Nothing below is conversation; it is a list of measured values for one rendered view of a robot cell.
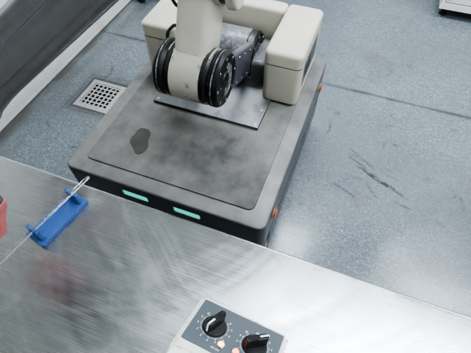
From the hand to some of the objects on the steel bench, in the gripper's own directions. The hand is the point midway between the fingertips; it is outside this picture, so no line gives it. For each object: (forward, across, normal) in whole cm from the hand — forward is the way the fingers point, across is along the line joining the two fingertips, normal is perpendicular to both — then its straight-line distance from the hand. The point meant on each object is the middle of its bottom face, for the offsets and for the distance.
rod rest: (+8, -2, -7) cm, 11 cm away
